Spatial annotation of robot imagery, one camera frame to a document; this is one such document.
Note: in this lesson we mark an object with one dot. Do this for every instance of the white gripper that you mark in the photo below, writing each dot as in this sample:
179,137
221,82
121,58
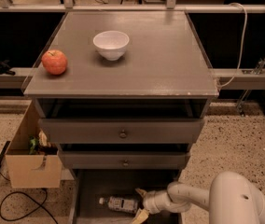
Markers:
152,202

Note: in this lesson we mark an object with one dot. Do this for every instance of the clear plastic water bottle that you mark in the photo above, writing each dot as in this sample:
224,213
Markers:
119,204

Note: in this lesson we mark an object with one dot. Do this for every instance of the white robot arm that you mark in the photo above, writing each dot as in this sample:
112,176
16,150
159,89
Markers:
231,199

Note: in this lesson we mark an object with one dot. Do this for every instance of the middle grey drawer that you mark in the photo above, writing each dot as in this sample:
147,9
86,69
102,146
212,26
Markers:
123,160

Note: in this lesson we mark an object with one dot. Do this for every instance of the grey drawer cabinet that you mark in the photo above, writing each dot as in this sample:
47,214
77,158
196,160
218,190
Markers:
162,75

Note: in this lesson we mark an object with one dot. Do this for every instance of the top grey drawer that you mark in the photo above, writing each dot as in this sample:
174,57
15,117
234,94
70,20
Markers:
122,131

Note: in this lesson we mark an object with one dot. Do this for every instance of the items inside cardboard box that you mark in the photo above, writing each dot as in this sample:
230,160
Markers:
39,145

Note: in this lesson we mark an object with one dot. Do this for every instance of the cardboard box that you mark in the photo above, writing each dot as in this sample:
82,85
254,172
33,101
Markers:
26,170

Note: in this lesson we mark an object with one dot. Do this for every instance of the white ceramic bowl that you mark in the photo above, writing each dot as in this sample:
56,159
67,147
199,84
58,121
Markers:
111,44

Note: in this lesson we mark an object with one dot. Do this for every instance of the red apple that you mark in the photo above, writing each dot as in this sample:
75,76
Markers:
54,61

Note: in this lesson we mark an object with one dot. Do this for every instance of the metal rail frame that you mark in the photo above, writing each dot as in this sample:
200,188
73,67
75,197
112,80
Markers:
138,7

